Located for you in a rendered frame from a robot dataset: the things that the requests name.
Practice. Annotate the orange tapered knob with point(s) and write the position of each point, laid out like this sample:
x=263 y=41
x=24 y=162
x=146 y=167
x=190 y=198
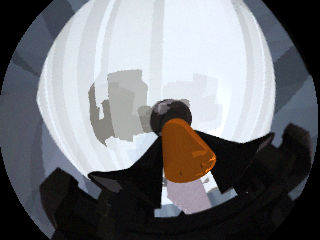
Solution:
x=186 y=156

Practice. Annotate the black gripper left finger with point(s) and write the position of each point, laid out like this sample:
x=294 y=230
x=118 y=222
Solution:
x=143 y=179

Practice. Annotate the dark grey stepped pedestal with short shaft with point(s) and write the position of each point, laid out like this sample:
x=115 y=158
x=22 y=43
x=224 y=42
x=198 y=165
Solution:
x=167 y=110

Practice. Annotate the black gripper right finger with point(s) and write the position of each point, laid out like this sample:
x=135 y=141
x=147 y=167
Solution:
x=233 y=159

